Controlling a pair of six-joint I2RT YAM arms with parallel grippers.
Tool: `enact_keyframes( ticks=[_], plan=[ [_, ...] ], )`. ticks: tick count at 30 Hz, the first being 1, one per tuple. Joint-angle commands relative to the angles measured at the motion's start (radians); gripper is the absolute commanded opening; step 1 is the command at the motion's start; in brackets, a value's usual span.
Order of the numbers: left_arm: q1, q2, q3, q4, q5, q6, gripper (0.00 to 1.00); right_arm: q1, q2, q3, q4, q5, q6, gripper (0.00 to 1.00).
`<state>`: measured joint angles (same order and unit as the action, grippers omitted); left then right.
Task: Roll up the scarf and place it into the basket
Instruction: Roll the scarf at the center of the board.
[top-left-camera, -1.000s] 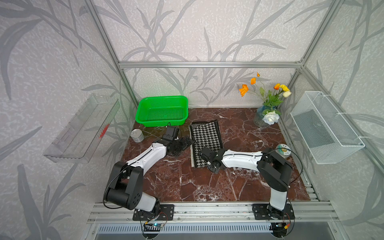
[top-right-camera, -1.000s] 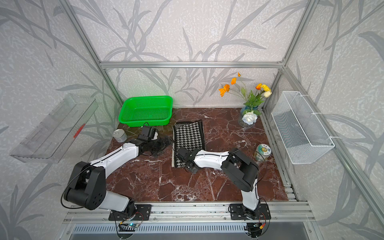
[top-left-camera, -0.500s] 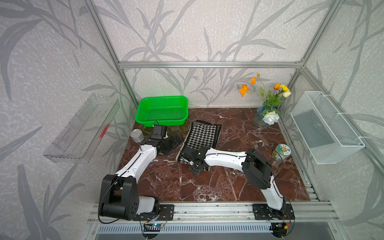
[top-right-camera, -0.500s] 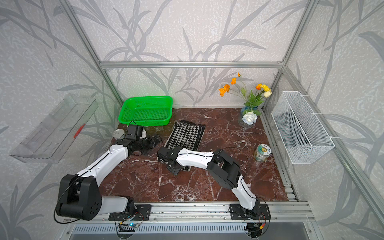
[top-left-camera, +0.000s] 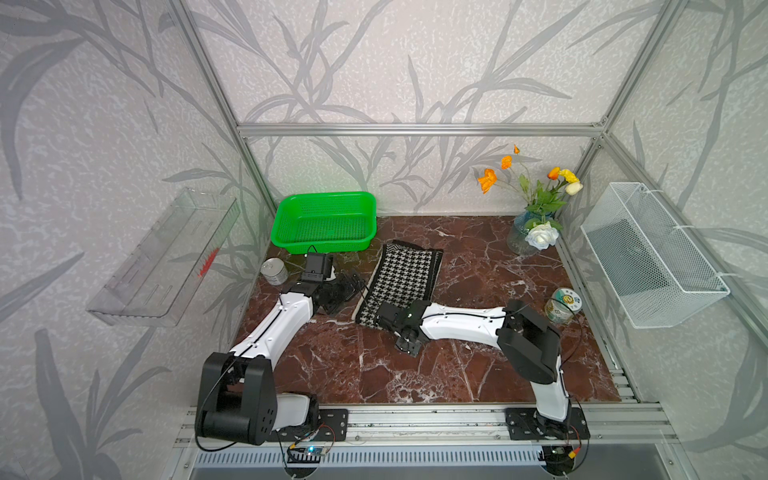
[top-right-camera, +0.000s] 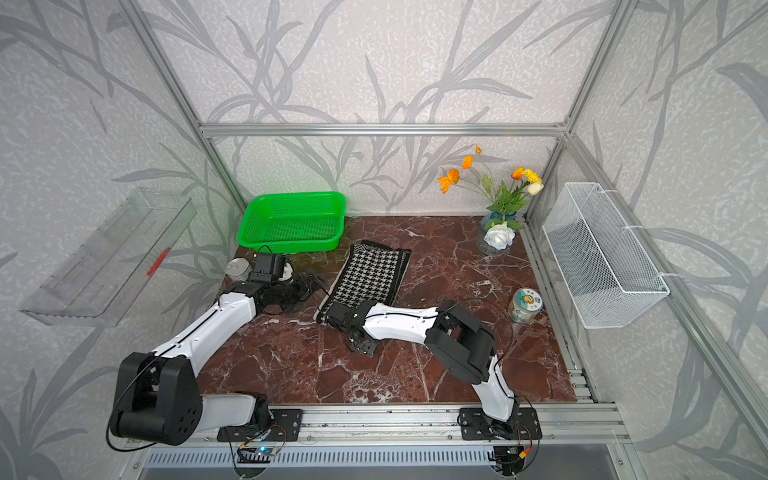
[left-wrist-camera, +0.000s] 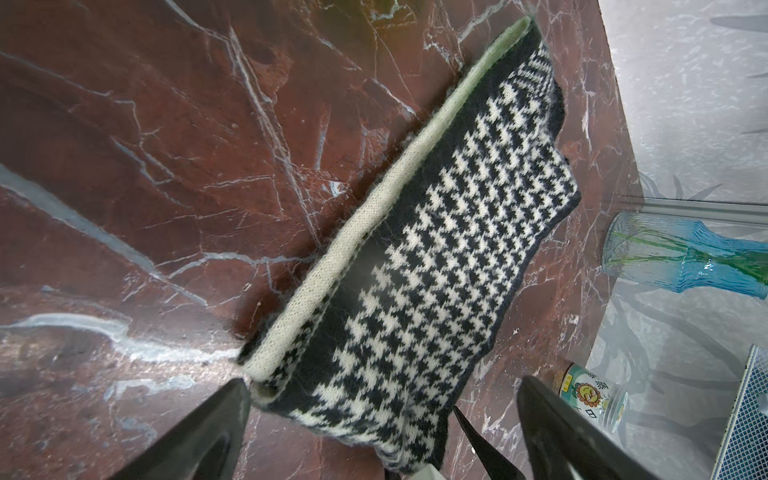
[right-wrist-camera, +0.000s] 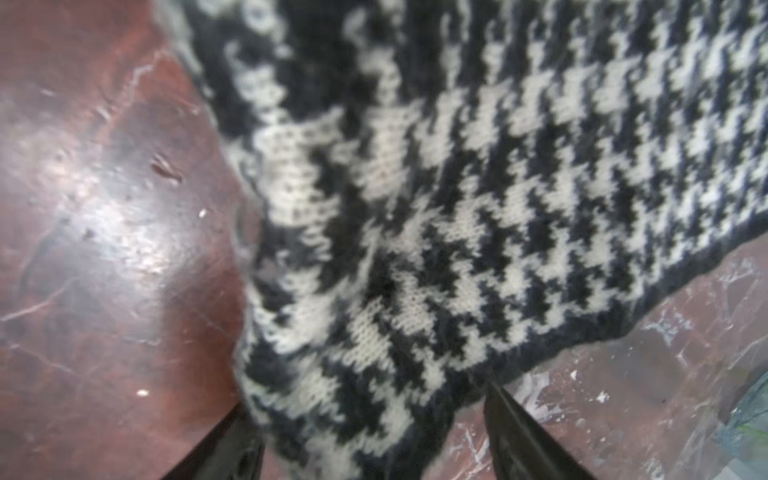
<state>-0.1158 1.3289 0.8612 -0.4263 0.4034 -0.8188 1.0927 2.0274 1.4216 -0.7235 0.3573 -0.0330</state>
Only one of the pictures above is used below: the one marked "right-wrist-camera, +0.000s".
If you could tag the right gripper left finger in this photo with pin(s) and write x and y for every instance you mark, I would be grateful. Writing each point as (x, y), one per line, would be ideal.
(233, 449)

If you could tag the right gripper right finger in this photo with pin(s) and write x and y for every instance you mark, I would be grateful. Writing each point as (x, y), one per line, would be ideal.
(520, 447)

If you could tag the black white knitted scarf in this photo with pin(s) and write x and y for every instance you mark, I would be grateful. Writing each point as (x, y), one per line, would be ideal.
(454, 192)

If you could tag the glass vase with flowers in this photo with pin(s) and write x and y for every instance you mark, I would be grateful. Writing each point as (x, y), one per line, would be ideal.
(744, 436)

